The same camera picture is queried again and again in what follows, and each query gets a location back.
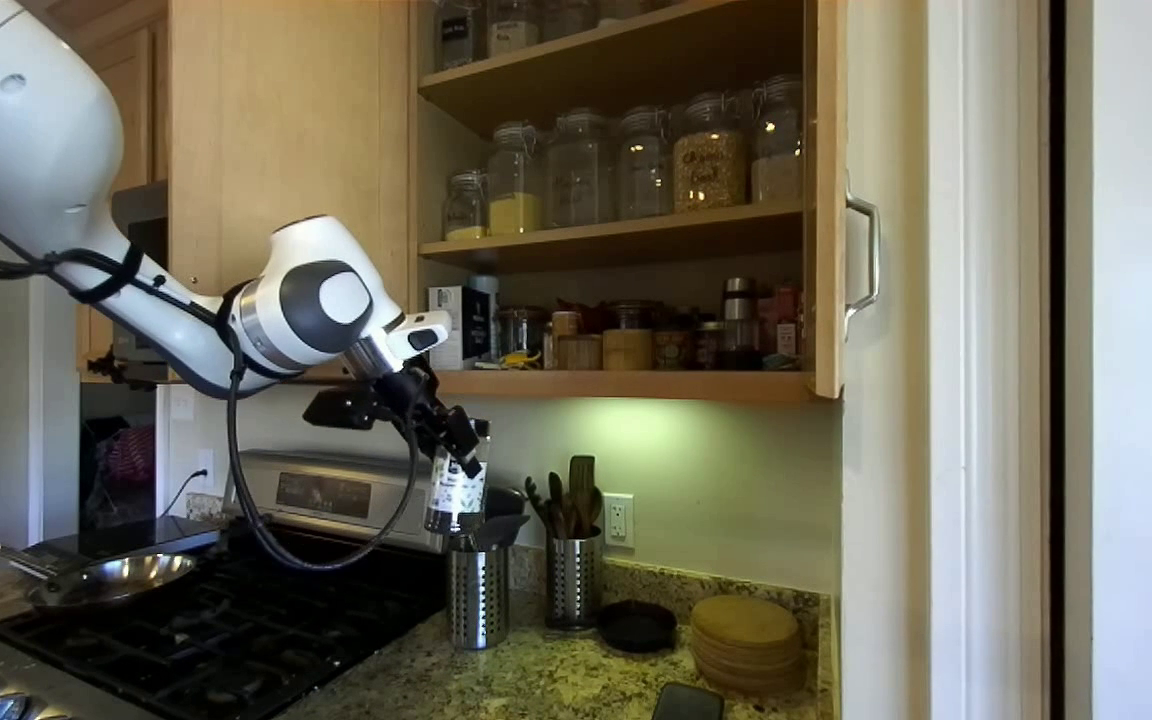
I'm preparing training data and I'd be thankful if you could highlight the dark wooden spoon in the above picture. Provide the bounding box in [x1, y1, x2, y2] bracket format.
[564, 451, 609, 541]

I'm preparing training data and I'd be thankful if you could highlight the black round dish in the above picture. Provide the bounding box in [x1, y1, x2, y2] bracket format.
[593, 596, 683, 661]

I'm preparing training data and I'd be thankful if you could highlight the black kitchen utensil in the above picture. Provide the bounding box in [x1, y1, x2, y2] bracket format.
[520, 472, 574, 541]

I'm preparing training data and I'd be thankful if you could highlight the dark bottle white cap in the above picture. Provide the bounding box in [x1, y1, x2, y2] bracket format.
[718, 270, 764, 373]

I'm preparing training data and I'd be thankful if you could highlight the small beige container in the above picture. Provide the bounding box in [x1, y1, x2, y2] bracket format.
[564, 333, 609, 377]

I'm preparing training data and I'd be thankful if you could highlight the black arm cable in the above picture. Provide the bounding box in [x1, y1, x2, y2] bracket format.
[0, 229, 436, 578]

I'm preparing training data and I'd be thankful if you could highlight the white door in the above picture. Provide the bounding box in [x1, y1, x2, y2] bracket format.
[1089, 0, 1152, 720]

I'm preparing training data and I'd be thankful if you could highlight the black countertop appliance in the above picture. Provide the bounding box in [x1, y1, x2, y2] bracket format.
[78, 380, 166, 563]

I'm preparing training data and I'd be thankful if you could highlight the white and dark blue box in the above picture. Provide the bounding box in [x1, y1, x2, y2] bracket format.
[425, 275, 506, 377]

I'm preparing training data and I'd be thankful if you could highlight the glass storage jar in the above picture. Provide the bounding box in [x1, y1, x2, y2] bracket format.
[481, 0, 539, 59]
[743, 70, 807, 209]
[609, 102, 677, 223]
[546, 102, 617, 230]
[429, 0, 481, 70]

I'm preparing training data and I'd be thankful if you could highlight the perforated steel utensil holder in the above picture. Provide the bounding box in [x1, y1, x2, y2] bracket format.
[546, 528, 603, 632]
[445, 531, 518, 654]

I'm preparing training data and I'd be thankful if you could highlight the red spice bottle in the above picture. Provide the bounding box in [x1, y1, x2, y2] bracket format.
[756, 279, 807, 373]

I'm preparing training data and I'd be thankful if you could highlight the light wood cabinet body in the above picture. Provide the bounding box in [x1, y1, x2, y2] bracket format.
[409, 0, 823, 407]

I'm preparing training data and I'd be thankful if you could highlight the small dark bottle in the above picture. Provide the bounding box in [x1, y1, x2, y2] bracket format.
[654, 309, 700, 377]
[693, 317, 724, 377]

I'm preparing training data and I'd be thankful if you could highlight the round wooden container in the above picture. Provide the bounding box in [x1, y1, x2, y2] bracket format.
[599, 324, 659, 377]

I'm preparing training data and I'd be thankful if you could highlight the white wall outlet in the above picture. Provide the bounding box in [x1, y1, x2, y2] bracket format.
[599, 488, 641, 556]

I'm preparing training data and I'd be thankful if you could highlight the stainless steel stove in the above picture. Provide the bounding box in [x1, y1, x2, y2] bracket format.
[0, 448, 506, 720]

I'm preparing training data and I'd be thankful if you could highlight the steel wok pan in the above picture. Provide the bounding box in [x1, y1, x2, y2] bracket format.
[0, 528, 199, 611]

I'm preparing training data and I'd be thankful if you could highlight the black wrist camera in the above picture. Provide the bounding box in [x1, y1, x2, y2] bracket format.
[301, 383, 387, 436]

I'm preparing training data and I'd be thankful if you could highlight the black peppercorn spice bottle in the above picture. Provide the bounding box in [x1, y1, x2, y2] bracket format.
[425, 448, 493, 541]

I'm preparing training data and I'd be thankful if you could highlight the small glass jar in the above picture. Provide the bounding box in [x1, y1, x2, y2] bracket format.
[441, 164, 493, 243]

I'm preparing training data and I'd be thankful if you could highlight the light wood cabinet door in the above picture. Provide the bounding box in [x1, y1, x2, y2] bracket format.
[806, 0, 884, 405]
[166, 0, 421, 383]

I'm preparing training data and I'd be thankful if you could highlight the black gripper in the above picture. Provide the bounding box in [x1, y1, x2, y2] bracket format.
[367, 358, 493, 481]

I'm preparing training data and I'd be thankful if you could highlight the gold spice bottle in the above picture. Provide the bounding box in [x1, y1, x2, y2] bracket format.
[539, 303, 581, 377]

